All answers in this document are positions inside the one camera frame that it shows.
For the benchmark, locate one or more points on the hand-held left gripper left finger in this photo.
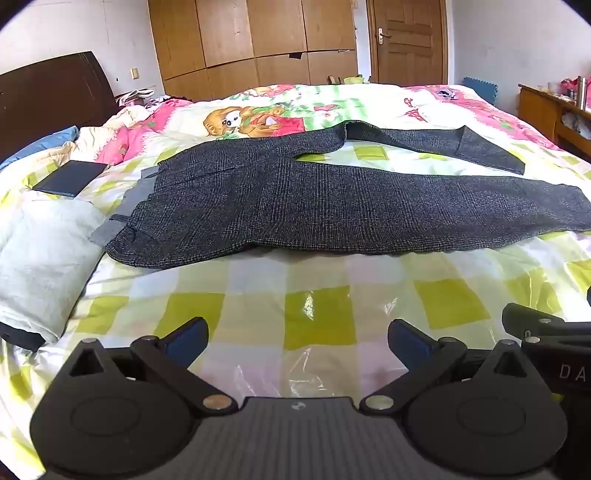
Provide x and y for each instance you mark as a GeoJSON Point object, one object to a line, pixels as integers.
{"type": "Point", "coordinates": [187, 340]}

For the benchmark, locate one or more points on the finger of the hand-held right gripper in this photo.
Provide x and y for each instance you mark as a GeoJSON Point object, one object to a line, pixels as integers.
{"type": "Point", "coordinates": [526, 321]}

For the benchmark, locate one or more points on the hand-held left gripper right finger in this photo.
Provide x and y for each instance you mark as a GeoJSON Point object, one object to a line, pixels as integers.
{"type": "Point", "coordinates": [408, 342]}

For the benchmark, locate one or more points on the dark grey checked pants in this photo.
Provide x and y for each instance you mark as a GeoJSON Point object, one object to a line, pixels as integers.
{"type": "Point", "coordinates": [300, 203]}

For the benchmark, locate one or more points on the printed checked quilt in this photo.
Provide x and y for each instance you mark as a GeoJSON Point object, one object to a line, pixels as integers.
{"type": "Point", "coordinates": [323, 295]}

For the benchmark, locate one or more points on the clear plastic sheet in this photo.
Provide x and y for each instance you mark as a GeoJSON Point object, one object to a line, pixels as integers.
{"type": "Point", "coordinates": [307, 369]}

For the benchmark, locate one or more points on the black object under towel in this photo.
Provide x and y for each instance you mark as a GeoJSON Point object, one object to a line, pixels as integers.
{"type": "Point", "coordinates": [21, 337]}

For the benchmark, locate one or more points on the white folded towel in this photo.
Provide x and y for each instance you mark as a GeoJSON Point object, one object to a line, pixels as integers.
{"type": "Point", "coordinates": [41, 258]}

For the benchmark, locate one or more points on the wooden side desk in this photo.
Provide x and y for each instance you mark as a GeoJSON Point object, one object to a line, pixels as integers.
{"type": "Point", "coordinates": [549, 113]}

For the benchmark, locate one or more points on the blue foam mat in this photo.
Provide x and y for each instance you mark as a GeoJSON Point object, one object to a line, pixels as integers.
{"type": "Point", "coordinates": [481, 90]}

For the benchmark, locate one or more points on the metal thermos bottle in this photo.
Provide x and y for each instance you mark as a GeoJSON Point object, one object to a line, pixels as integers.
{"type": "Point", "coordinates": [583, 92]}

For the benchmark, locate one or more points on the red item on desk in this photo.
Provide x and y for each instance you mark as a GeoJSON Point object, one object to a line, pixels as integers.
{"type": "Point", "coordinates": [570, 86]}

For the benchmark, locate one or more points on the blue pillow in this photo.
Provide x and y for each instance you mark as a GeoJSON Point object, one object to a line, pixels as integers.
{"type": "Point", "coordinates": [39, 144]}

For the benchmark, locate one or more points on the pile of clothes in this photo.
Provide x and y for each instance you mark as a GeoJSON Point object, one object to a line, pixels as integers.
{"type": "Point", "coordinates": [138, 96]}

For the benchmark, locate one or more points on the dark wooden headboard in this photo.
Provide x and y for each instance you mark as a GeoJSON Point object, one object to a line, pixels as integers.
{"type": "Point", "coordinates": [51, 97]}

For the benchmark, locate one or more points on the wooden door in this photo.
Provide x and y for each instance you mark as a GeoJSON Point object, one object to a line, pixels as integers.
{"type": "Point", "coordinates": [408, 41]}

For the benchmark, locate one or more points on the wooden wardrobe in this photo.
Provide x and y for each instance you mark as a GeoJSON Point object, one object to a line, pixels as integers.
{"type": "Point", "coordinates": [254, 46]}

